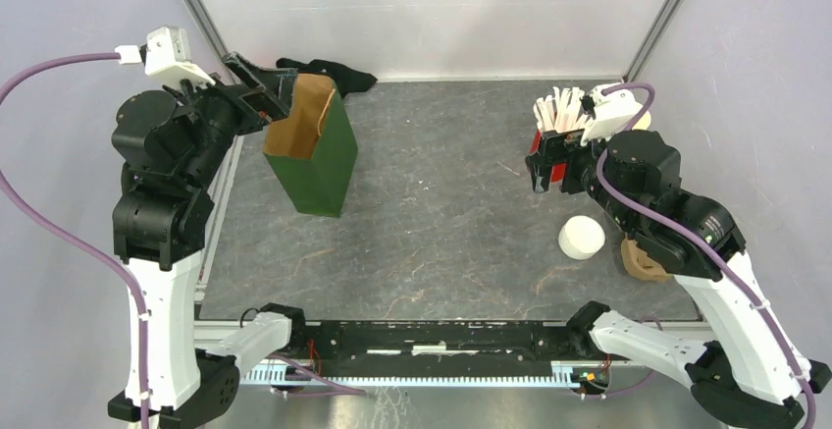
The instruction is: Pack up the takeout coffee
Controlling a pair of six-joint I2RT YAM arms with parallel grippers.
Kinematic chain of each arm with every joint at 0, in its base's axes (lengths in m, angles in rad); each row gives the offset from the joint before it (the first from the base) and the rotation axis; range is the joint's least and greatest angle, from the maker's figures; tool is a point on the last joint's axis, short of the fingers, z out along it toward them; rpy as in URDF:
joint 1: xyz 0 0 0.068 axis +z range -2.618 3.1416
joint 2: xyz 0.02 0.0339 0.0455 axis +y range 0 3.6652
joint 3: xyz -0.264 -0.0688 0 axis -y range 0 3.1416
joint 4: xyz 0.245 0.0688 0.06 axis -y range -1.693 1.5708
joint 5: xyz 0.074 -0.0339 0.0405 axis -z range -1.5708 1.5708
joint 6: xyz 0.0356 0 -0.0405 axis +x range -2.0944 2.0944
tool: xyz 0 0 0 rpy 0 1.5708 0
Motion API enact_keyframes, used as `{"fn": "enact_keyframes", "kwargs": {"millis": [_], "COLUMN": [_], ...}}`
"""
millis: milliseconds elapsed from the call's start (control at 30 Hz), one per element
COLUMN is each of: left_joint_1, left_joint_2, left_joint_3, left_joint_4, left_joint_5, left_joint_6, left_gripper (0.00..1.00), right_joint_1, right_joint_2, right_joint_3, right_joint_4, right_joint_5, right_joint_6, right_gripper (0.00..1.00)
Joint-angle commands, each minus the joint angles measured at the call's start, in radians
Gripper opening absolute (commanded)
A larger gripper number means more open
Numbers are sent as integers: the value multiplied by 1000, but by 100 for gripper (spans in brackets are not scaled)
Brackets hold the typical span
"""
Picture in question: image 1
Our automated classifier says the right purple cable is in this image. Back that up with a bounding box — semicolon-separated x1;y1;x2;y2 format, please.
595;81;818;429

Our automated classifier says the stack of white lids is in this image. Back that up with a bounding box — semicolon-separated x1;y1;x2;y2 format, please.
557;215;605;260

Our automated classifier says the black cloth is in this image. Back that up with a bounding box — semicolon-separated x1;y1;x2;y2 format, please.
275;57;378;98

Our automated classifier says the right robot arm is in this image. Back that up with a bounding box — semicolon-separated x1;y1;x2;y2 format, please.
526;131;831;428

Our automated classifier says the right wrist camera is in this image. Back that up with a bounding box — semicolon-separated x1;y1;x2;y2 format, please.
580;83;643;146

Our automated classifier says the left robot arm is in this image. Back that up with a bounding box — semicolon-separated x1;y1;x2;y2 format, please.
108;53;308;428

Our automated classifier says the red cup holder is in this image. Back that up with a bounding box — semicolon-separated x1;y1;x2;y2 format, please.
528;131;543;157

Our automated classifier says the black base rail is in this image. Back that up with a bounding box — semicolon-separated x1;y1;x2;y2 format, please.
279;320;608;379

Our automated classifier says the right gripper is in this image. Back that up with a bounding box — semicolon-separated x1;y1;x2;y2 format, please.
526;119;640;230

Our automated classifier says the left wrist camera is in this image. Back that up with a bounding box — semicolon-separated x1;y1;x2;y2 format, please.
114;26;216;88

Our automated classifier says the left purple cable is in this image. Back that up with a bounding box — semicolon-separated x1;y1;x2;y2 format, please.
0;52;152;429

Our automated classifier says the brown cardboard cup carrier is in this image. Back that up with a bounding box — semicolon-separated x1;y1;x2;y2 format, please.
620;239;670;283

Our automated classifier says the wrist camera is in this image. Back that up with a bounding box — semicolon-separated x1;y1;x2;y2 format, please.
580;83;643;146
114;26;216;88

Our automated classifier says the green paper bag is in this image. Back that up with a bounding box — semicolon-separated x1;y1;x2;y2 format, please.
263;74;358;218

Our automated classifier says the stack of paper cups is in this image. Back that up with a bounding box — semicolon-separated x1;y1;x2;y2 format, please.
633;111;652;131

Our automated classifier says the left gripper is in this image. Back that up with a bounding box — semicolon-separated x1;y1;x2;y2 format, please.
167;49;299;188

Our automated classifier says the purple cable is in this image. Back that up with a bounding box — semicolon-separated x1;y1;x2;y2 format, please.
0;52;152;429
595;81;818;429

